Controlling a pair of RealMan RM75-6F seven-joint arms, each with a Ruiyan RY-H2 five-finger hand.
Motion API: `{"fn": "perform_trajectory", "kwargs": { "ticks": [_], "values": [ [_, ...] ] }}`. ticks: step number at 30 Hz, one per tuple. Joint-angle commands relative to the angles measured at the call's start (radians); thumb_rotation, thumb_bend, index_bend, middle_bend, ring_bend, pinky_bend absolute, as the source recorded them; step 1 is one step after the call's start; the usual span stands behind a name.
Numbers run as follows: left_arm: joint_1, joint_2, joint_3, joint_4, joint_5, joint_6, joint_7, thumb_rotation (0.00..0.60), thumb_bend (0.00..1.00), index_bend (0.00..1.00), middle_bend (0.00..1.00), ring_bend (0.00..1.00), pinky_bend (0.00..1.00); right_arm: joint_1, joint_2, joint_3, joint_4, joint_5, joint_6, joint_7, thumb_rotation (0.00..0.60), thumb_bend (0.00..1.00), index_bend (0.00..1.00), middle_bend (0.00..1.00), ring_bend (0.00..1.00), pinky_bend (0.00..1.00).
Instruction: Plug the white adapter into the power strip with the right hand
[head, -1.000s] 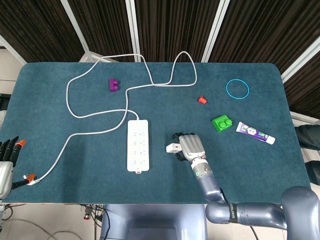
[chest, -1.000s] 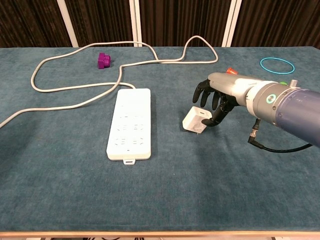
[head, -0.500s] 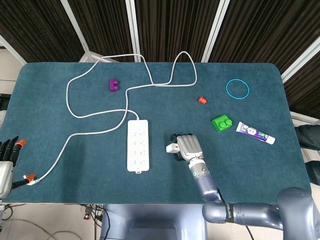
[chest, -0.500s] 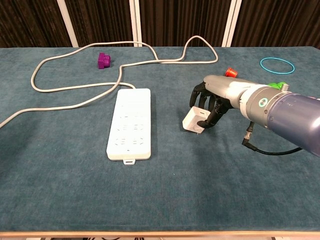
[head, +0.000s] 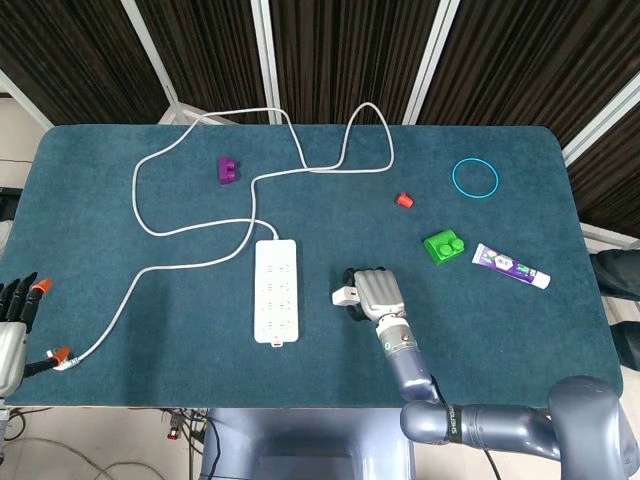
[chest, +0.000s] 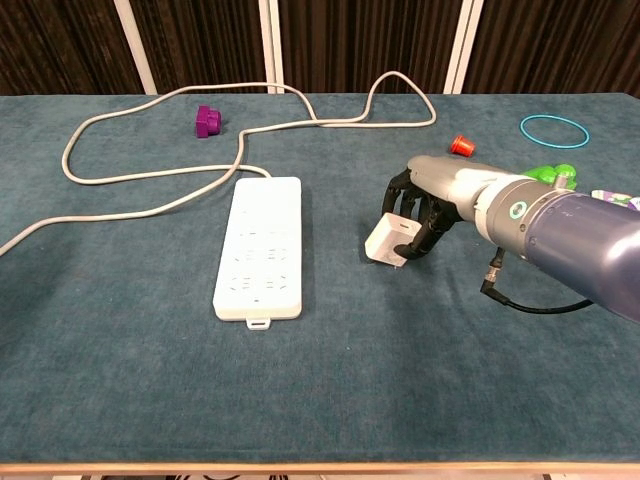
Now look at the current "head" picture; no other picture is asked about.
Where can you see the white partition post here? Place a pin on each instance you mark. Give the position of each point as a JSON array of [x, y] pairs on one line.
[[434, 50], [600, 127], [25, 102], [265, 50], [150, 45]]

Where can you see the white plug adapter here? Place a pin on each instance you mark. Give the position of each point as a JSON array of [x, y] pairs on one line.
[[344, 297]]

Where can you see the green toy block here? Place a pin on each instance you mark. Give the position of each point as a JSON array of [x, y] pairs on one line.
[[440, 247]]

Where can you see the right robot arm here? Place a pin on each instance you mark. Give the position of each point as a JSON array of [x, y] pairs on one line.
[[500, 425]]

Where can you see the blue-grey robot torso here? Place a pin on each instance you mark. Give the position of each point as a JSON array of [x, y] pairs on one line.
[[300, 440]]

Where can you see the dark ribbed partition panel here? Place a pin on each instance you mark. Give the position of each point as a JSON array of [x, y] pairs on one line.
[[75, 50], [210, 50], [525, 50], [350, 50], [615, 175]]

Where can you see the purple white toothpaste tube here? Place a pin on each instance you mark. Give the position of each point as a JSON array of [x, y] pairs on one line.
[[500, 262]]

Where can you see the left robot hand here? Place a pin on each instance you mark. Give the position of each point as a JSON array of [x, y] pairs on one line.
[[9, 350]]

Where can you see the small red cap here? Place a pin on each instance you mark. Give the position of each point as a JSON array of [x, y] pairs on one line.
[[404, 199]]

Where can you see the black floor device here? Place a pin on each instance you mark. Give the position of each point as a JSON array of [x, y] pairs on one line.
[[7, 205]]

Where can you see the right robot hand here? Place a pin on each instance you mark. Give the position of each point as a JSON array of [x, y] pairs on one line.
[[380, 295]]

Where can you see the white power strip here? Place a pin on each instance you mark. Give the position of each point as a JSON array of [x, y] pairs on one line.
[[277, 300]]

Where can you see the purple toy block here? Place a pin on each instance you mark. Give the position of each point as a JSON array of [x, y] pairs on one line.
[[225, 170]]

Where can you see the red tipped connector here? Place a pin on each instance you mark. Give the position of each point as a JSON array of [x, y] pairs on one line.
[[174, 434]]

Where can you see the cyan rubber band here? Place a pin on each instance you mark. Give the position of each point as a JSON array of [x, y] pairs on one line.
[[453, 178]]

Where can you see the teal table cloth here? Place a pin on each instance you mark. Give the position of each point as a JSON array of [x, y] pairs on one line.
[[500, 340]]

